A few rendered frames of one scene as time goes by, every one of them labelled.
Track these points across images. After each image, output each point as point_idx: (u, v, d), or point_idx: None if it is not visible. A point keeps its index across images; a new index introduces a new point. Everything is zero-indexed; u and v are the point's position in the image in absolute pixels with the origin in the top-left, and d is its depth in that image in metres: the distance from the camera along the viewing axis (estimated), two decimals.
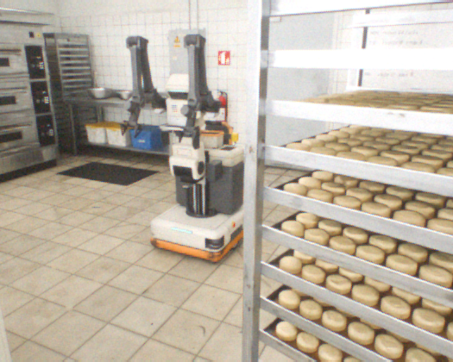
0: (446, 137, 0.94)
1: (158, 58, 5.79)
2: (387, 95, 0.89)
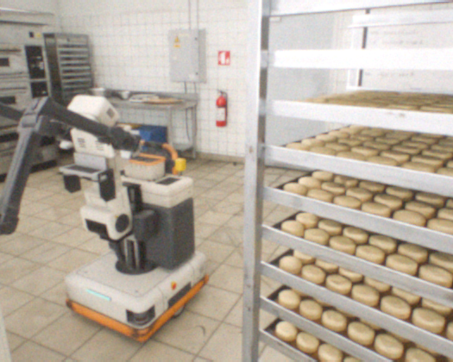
0: (446, 137, 0.94)
1: (158, 58, 5.79)
2: (387, 95, 0.89)
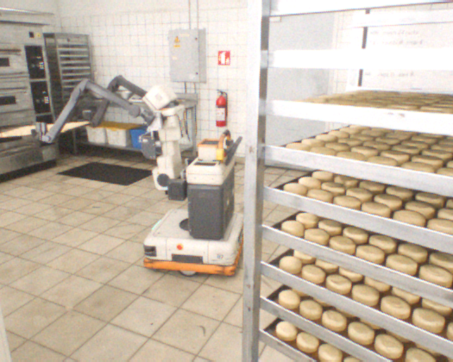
0: (446, 137, 0.94)
1: (158, 58, 5.79)
2: (387, 95, 0.89)
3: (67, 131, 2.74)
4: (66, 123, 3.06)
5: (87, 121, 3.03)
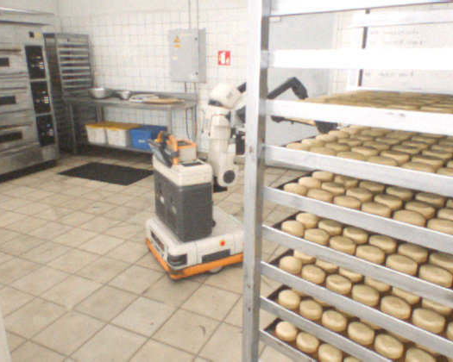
0: (446, 137, 0.94)
1: (158, 58, 5.79)
2: (387, 95, 0.89)
3: (283, 119, 3.26)
4: None
5: (311, 121, 3.00)
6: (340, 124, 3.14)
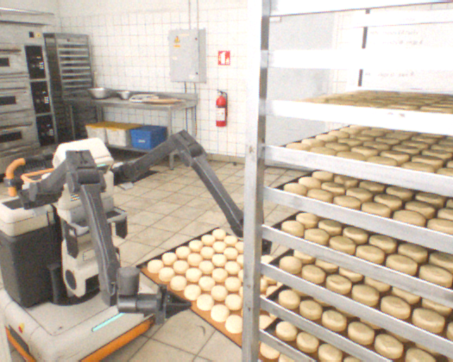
0: (446, 137, 0.94)
1: (158, 58, 5.79)
2: (387, 95, 0.89)
3: (210, 233, 1.50)
4: (188, 288, 1.16)
5: (149, 262, 1.25)
6: (213, 317, 1.07)
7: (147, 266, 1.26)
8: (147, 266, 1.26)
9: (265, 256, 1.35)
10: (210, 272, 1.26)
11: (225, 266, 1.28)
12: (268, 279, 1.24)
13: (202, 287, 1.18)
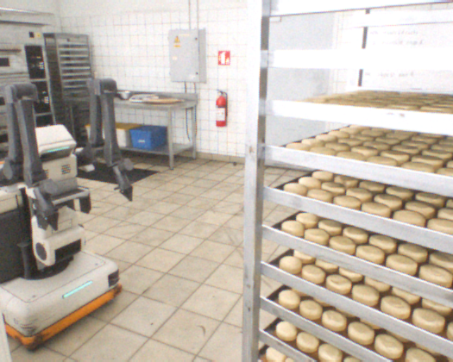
0: (446, 137, 0.94)
1: (158, 58, 5.79)
2: (387, 95, 0.89)
3: None
4: None
5: (267, 350, 0.99)
6: None
7: (264, 356, 0.99)
8: (265, 356, 0.99)
9: None
10: None
11: None
12: None
13: None
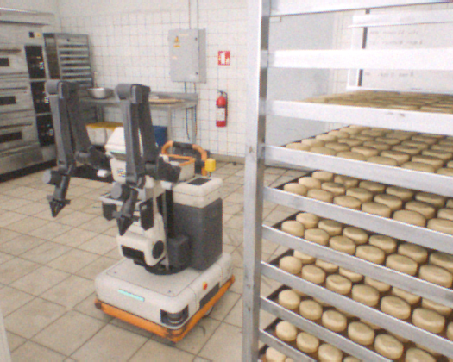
0: (446, 137, 0.94)
1: (158, 58, 5.79)
2: (387, 95, 0.89)
3: None
4: None
5: (267, 350, 0.99)
6: None
7: (264, 356, 0.99)
8: (265, 356, 0.99)
9: None
10: None
11: None
12: None
13: None
